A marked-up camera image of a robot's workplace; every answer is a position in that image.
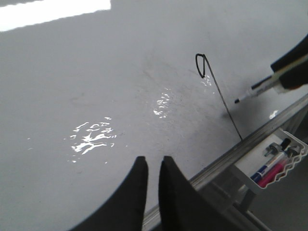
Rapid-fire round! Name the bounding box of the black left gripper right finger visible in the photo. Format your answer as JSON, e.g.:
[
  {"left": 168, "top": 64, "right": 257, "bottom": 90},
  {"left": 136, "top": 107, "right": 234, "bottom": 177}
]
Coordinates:
[{"left": 158, "top": 156, "right": 233, "bottom": 231}]

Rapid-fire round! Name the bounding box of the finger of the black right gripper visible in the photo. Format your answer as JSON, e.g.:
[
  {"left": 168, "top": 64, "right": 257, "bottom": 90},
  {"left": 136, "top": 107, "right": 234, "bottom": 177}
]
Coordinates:
[
  {"left": 280, "top": 66, "right": 308, "bottom": 90},
  {"left": 270, "top": 35, "right": 308, "bottom": 72}
]

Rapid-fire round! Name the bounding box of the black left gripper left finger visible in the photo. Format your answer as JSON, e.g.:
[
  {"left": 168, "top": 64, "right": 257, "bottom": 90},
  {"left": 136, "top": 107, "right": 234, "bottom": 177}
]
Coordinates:
[{"left": 72, "top": 156, "right": 148, "bottom": 231}]

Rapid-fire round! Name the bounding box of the white black-tip whiteboard marker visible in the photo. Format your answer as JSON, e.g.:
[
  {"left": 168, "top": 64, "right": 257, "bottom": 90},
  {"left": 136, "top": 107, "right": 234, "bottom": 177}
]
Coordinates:
[{"left": 234, "top": 54, "right": 308, "bottom": 104}]

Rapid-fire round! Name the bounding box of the white whiteboard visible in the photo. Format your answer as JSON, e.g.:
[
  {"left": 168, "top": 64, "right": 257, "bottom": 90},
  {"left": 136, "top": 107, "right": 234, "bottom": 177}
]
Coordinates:
[{"left": 0, "top": 0, "right": 308, "bottom": 231}]

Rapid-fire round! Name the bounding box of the black-capped marker in tray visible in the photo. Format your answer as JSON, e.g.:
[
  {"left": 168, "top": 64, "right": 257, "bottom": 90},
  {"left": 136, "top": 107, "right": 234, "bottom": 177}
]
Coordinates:
[{"left": 281, "top": 138, "right": 291, "bottom": 150}]

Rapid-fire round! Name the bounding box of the blue marker in tray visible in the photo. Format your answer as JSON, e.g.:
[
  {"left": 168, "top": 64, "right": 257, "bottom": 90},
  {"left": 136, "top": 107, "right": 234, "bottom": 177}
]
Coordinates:
[{"left": 250, "top": 142, "right": 286, "bottom": 183}]

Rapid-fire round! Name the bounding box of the white plastic marker tray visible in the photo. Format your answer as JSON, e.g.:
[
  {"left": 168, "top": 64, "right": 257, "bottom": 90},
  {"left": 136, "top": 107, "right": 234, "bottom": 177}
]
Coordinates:
[{"left": 231, "top": 128, "right": 308, "bottom": 194}]

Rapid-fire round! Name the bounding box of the pink marker in tray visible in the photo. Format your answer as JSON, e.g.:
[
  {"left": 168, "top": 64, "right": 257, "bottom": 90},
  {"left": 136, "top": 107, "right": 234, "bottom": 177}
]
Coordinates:
[{"left": 257, "top": 160, "right": 289, "bottom": 188}]

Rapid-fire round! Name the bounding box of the aluminium whiteboard frame rail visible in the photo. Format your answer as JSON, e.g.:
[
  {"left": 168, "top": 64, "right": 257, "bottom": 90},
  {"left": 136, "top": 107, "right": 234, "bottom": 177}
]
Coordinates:
[{"left": 143, "top": 93, "right": 308, "bottom": 229}]

